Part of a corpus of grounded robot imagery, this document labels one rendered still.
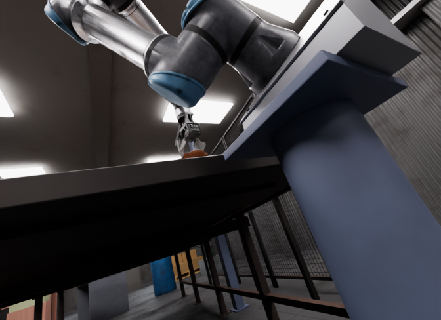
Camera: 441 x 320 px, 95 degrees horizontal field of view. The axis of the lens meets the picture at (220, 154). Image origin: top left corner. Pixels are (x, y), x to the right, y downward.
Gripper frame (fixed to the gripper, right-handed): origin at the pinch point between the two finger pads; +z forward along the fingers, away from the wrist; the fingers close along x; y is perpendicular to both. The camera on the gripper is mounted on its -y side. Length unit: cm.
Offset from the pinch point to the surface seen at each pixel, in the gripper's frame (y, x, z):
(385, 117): 26, 290, -45
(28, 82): -179, -79, -195
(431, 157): 38, 289, 22
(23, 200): 22, -51, 20
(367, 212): 58, -13, 39
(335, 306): -1, 56, 79
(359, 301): 51, -14, 49
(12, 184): 21, -53, 17
